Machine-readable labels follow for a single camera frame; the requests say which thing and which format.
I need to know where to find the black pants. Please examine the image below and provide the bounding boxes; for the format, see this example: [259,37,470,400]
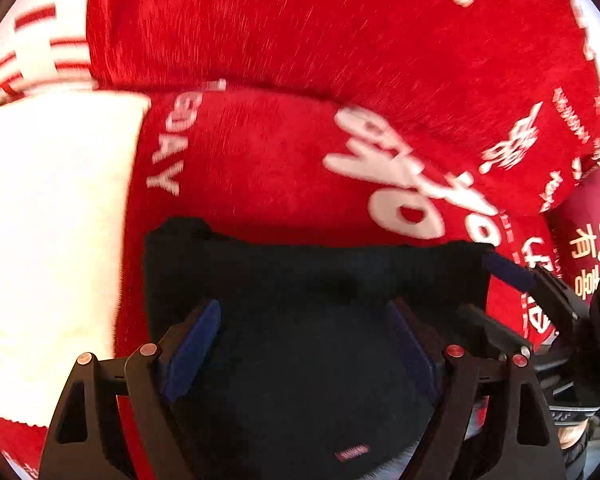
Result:
[142,216,497,480]

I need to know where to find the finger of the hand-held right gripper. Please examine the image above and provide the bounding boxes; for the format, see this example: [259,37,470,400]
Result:
[481,251,583,333]
[455,304,536,360]

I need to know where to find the red printed blanket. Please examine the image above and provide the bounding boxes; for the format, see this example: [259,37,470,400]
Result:
[0,0,600,480]

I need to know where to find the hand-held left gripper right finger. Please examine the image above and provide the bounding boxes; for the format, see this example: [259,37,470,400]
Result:
[385,298,567,480]

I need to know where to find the cream cloth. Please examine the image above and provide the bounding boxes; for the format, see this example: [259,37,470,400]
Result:
[0,92,153,427]

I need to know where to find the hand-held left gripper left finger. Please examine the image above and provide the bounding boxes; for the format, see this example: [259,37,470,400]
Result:
[39,299,222,480]

